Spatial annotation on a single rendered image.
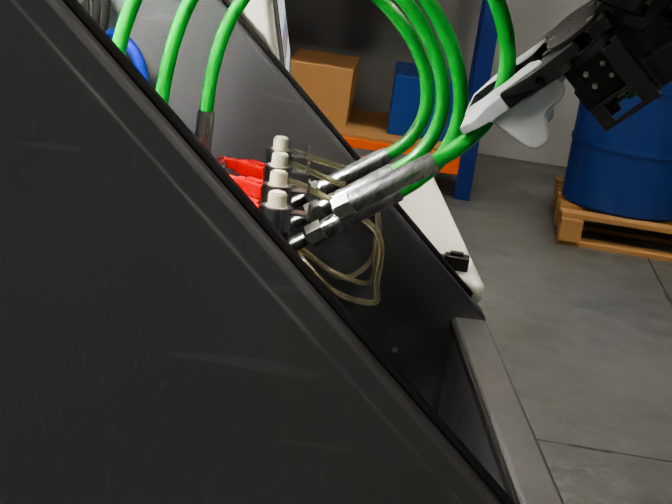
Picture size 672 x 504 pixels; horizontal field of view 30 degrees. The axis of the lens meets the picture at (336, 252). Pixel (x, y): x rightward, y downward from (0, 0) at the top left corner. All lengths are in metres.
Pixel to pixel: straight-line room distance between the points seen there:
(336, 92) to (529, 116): 5.41
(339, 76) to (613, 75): 5.42
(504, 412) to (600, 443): 2.49
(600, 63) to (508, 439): 0.34
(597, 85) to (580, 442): 2.68
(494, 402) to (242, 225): 0.55
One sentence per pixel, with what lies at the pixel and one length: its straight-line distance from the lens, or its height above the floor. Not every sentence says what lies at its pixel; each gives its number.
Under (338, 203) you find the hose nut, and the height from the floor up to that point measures 1.14.
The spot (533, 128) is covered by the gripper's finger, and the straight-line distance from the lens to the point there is 1.04.
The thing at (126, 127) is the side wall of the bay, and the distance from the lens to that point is 0.71.
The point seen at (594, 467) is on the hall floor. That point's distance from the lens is 3.51.
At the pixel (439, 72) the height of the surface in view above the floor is 1.24.
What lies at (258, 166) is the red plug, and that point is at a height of 1.11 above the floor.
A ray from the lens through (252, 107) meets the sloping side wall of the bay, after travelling 1.37.
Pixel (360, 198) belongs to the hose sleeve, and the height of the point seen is 1.15.
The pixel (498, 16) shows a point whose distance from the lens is 1.05.
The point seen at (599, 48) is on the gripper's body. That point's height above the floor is 1.30.
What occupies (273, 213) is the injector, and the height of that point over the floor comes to 1.13.
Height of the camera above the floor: 1.39
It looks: 16 degrees down
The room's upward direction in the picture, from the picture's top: 8 degrees clockwise
